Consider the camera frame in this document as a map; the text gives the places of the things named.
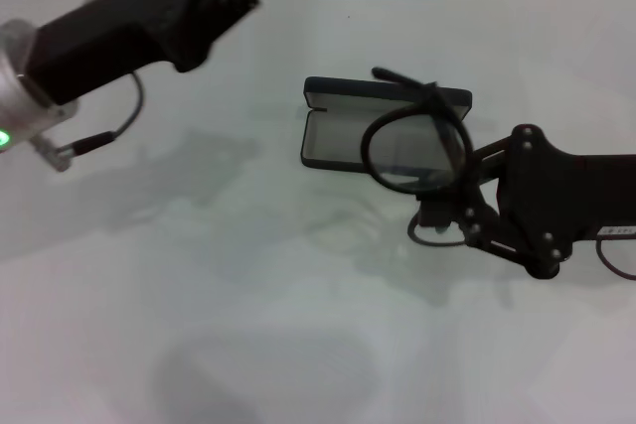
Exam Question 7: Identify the left gripper cable with plug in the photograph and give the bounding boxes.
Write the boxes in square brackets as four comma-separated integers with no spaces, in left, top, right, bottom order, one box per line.
[32,71,146,173]

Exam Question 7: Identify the black glasses case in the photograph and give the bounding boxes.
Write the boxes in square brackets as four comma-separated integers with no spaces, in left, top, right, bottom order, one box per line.
[299,74,474,175]

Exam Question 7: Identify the black glasses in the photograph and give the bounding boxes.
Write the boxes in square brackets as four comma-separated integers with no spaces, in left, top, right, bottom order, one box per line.
[361,66,476,195]

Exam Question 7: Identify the thin right finger wire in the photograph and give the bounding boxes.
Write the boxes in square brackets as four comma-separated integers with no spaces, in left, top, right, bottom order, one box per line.
[406,210,469,249]

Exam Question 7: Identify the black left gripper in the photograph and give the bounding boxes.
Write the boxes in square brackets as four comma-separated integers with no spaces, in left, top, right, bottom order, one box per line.
[24,0,265,108]

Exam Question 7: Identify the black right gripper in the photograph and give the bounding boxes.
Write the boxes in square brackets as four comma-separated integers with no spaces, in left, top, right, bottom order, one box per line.
[416,123,636,281]

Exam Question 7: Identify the right gripper cable with plug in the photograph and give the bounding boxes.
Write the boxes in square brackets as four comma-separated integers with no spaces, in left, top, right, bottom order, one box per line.
[593,237,636,281]

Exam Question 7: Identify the gripper cable with plug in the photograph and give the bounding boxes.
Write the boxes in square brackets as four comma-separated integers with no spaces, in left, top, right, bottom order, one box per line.
[32,71,146,173]
[593,237,636,281]

